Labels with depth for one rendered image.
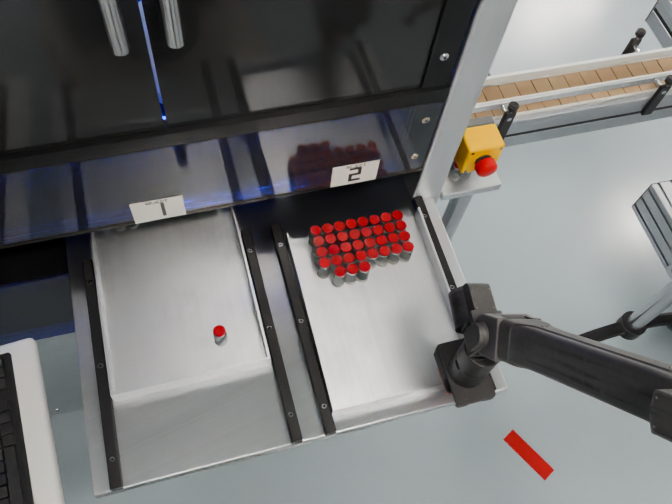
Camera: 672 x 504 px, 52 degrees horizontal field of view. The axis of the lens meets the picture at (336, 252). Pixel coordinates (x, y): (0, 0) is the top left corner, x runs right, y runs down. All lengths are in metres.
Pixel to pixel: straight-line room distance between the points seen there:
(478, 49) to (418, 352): 0.52
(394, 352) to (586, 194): 1.56
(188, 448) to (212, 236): 0.39
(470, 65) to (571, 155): 1.68
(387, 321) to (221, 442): 0.35
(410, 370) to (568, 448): 1.09
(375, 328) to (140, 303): 0.42
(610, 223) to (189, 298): 1.74
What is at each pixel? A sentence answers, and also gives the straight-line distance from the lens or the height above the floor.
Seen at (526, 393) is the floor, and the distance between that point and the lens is 2.23.
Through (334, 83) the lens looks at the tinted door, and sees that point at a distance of 1.02.
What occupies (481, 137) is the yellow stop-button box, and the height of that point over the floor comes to 1.03.
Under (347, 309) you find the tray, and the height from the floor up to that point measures 0.88.
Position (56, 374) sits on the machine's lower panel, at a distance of 1.78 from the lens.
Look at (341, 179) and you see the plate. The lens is 1.21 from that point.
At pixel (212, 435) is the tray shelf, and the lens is 1.16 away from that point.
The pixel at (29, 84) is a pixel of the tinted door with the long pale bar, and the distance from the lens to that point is 0.94.
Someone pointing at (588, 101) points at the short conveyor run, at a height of 0.93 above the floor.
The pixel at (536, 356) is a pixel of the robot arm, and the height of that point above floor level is 1.25.
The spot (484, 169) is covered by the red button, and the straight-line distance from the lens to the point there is 1.28.
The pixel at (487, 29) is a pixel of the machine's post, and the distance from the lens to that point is 1.04.
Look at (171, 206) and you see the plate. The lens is 1.17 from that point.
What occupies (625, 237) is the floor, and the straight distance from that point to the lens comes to 2.62.
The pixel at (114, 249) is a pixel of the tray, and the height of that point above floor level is 0.88.
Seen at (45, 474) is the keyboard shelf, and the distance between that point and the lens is 1.28.
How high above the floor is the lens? 2.01
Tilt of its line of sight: 62 degrees down
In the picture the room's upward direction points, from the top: 10 degrees clockwise
